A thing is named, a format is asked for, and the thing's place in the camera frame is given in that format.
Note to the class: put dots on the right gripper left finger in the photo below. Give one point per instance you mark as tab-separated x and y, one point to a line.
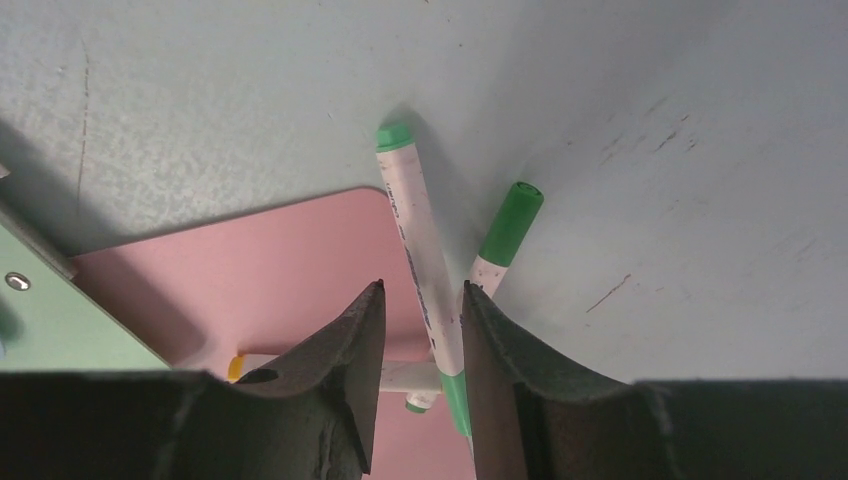
307	414

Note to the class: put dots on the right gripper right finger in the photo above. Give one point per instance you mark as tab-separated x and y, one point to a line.
536	414

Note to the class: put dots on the light green cap marker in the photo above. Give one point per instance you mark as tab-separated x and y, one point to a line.
402	174

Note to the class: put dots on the pink clipboard sheet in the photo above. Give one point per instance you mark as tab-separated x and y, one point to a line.
259	283

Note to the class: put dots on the green clipboard sheet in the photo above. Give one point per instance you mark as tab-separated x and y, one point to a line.
48	324

